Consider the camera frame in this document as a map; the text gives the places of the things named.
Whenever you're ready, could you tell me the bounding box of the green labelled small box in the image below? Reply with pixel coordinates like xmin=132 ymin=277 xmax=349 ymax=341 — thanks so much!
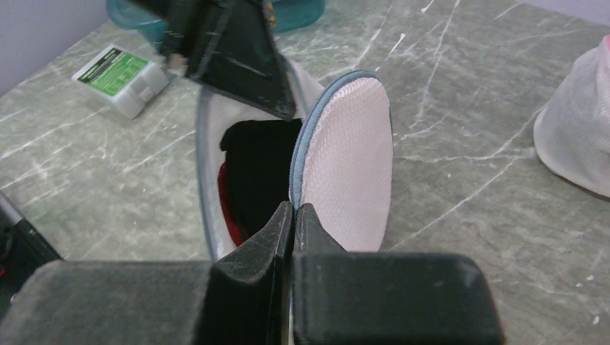
xmin=71 ymin=44 xmax=170 ymax=119

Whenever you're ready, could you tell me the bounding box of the blue-trimmed white mesh laundry bag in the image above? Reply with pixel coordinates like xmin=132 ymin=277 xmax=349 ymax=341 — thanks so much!
xmin=196 ymin=61 xmax=393 ymax=260

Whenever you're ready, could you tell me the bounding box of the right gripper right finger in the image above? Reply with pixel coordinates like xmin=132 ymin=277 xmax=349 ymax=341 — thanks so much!
xmin=292 ymin=204 xmax=506 ymax=344

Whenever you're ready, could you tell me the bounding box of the teal plastic basin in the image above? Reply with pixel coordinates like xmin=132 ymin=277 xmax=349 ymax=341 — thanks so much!
xmin=106 ymin=0 xmax=326 ymax=47

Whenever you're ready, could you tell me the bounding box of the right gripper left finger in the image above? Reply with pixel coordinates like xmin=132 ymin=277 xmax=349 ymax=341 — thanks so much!
xmin=1 ymin=201 xmax=293 ymax=344

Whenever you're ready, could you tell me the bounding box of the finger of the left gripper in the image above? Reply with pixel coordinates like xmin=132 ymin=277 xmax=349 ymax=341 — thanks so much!
xmin=135 ymin=0 xmax=296 ymax=119

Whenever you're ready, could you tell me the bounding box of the pink-trimmed white mesh laundry bag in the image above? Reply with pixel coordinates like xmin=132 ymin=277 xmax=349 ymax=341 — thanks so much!
xmin=533 ymin=36 xmax=609 ymax=197

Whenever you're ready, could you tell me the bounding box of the dark red bra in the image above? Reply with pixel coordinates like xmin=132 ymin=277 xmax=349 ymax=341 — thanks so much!
xmin=217 ymin=162 xmax=250 ymax=247

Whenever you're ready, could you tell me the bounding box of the black bra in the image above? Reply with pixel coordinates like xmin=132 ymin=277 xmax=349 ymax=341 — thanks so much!
xmin=219 ymin=119 xmax=302 ymax=239

